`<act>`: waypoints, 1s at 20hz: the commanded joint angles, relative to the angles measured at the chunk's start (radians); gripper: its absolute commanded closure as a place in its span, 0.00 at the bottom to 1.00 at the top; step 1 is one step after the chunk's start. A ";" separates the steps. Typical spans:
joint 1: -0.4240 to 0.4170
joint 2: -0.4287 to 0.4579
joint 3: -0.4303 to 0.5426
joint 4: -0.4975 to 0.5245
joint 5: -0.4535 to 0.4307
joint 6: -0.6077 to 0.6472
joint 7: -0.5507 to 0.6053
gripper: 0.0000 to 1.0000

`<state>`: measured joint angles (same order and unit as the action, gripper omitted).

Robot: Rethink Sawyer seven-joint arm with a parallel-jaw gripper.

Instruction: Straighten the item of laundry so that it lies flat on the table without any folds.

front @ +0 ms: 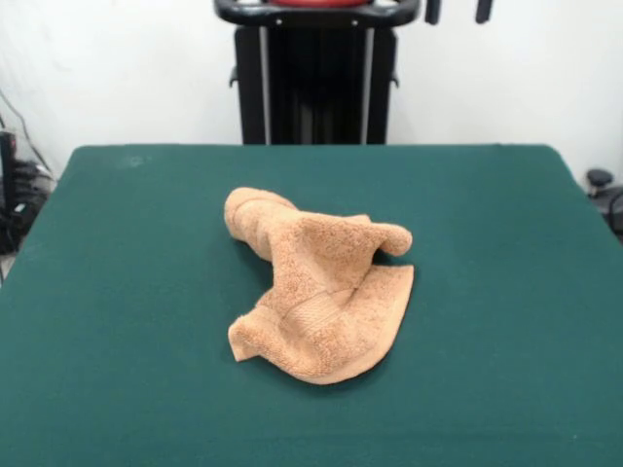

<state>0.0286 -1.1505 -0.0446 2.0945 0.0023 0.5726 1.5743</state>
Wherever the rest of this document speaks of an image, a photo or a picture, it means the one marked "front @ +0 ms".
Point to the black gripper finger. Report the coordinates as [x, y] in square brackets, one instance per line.
[483, 10]
[431, 10]

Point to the tan terry towel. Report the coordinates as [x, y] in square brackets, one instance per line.
[311, 292]

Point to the red robot base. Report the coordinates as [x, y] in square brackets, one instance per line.
[316, 2]

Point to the black round knob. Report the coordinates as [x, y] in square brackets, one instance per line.
[599, 177]

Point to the grey chair part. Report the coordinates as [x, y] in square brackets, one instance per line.
[611, 204]

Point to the dark green table cloth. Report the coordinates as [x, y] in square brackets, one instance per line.
[121, 316]

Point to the black electronics box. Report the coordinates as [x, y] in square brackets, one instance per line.
[7, 194]

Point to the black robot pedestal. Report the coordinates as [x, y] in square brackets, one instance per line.
[316, 82]

